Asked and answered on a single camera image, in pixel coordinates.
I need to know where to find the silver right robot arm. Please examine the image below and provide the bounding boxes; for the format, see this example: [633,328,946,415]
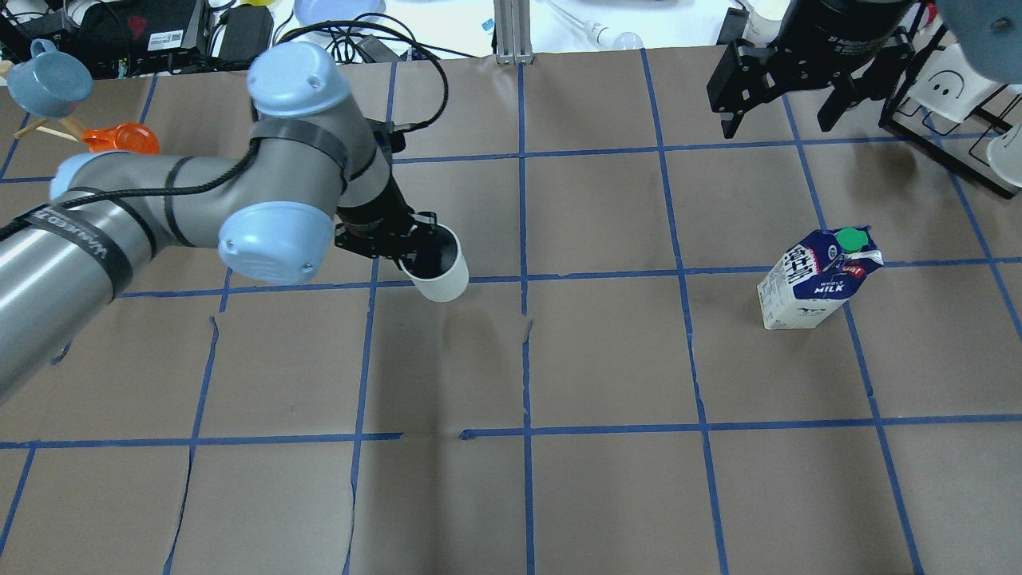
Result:
[706,1,1020,139]

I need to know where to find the aluminium frame post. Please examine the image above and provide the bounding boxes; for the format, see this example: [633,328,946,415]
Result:
[492,0,535,65]

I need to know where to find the blue bowl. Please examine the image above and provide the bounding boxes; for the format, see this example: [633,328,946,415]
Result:
[293,0,384,26]

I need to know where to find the light bulb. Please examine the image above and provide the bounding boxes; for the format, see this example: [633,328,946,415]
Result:
[555,6,644,50]

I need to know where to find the blue mug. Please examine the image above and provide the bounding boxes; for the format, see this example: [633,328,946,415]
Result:
[6,38,94,119]

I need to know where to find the white paper cup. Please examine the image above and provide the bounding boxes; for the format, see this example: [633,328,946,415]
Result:
[397,224,469,303]

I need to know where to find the white mug on rack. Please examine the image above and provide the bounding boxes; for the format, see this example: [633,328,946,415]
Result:
[986,126,1021,187]

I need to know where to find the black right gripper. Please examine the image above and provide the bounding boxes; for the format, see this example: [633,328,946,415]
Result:
[706,1,915,139]

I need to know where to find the white smiley mug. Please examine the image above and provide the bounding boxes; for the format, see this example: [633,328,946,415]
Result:
[908,43,1000,124]

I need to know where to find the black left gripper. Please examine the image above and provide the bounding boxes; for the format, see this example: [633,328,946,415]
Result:
[335,180,438,263]

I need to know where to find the black electronics box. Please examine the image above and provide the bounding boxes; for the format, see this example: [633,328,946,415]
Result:
[0,0,210,79]

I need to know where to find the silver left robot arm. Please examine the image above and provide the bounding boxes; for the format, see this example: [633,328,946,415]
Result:
[1,42,458,398]

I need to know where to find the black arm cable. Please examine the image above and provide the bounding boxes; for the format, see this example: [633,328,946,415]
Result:
[275,20,450,133]

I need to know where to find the orange plastic cup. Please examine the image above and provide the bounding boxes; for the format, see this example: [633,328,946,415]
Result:
[81,121,160,154]

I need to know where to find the blue white milk carton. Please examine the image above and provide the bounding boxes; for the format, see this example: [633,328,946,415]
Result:
[757,225,884,330]

